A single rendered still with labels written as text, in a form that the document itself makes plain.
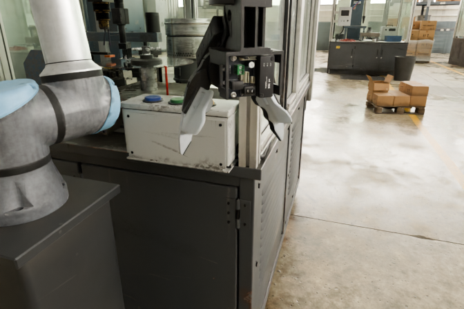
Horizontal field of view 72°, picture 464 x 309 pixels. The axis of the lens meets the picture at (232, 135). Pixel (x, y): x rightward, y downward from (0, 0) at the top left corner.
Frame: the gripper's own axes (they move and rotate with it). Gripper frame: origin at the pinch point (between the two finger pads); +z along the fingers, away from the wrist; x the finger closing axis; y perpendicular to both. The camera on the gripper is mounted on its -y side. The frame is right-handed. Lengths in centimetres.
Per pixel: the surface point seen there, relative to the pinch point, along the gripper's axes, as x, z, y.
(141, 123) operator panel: -9.2, 6.3, -37.4
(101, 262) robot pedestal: -21.4, 31.7, -22.1
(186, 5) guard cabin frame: 38, -28, -183
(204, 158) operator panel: 3.4, 13.2, -27.1
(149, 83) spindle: -2, 3, -76
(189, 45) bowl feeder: 28, -6, -136
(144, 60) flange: -3, -5, -75
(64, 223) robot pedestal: -25.5, 16.3, -14.9
